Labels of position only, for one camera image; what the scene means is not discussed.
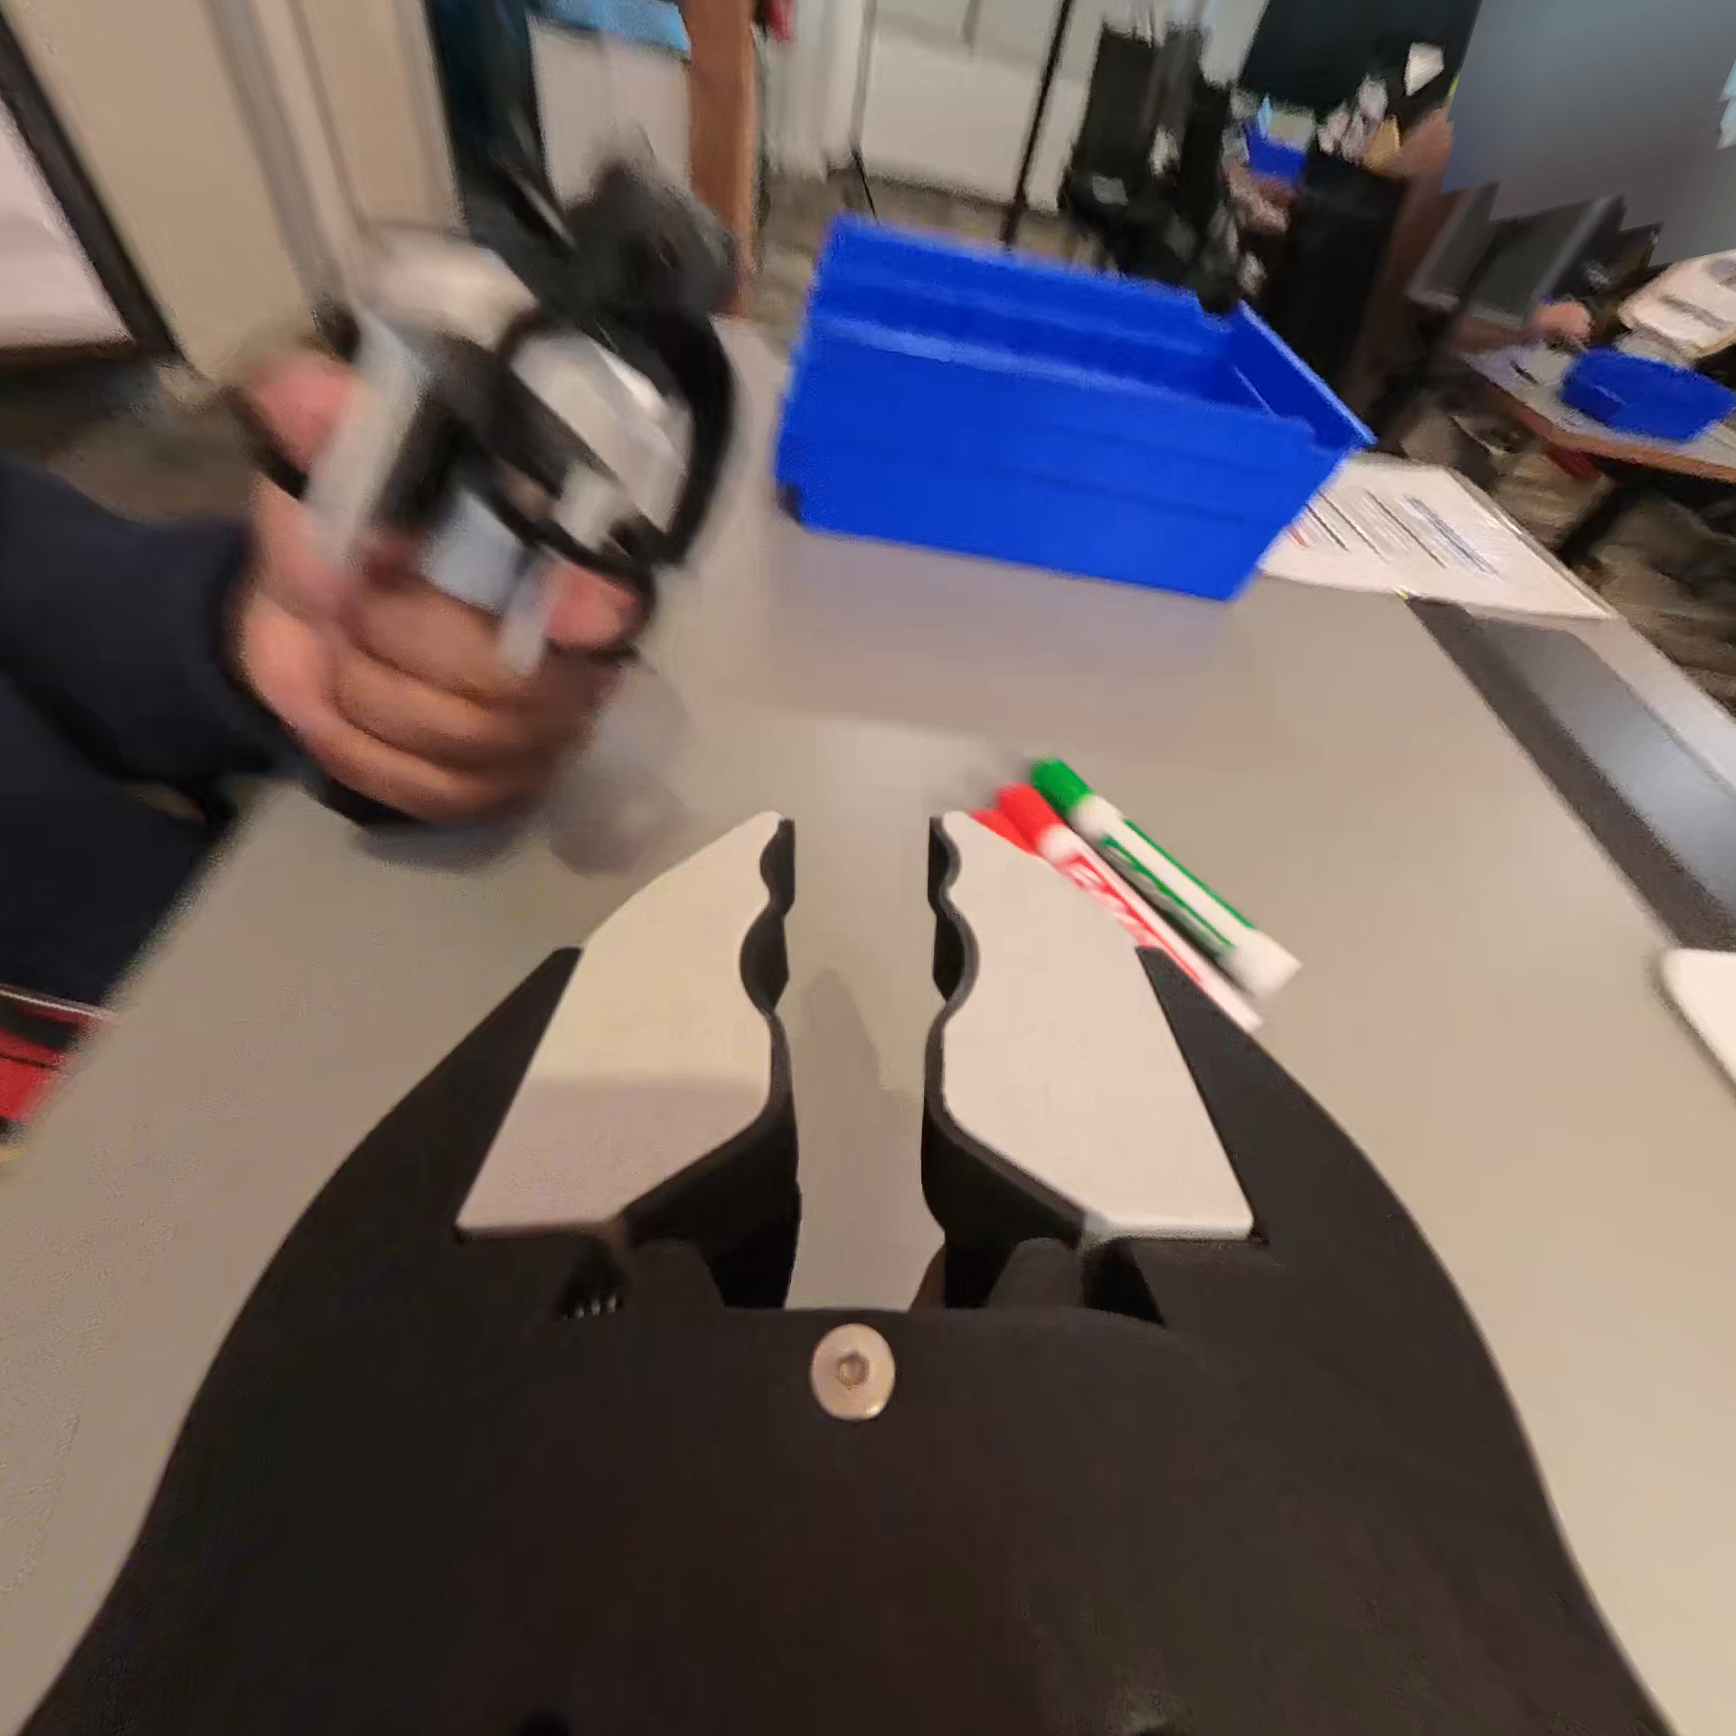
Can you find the red marker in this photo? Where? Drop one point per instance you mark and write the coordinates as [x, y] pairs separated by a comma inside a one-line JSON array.
[[1086, 875]]

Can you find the person's left hand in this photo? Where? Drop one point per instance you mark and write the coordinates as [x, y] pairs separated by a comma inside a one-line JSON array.
[[435, 707]]

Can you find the large blue plastic bin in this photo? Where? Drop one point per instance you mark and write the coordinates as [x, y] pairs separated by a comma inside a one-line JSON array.
[[1059, 435]]

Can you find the person's left forearm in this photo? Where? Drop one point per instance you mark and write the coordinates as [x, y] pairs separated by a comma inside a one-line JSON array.
[[110, 652]]

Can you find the green marker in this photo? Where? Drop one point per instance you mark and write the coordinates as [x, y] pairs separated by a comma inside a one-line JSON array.
[[1167, 875]]

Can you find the small blue bin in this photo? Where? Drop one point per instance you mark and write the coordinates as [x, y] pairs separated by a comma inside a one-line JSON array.
[[1643, 395]]

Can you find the printed paper sheet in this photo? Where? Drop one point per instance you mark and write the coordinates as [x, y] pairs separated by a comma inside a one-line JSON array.
[[1426, 537]]

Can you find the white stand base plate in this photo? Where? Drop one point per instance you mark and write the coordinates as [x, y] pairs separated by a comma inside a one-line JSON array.
[[1710, 1011]]

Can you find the black office chair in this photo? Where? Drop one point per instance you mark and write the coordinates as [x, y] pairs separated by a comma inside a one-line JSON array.
[[1142, 123]]

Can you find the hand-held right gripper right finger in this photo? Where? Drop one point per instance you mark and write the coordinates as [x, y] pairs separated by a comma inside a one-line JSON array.
[[1086, 1086]]

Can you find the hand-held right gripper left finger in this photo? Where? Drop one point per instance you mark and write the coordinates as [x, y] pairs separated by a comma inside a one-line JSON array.
[[625, 1072]]

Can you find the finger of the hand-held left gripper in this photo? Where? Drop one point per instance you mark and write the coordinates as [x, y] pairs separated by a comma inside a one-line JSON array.
[[368, 435], [516, 557]]

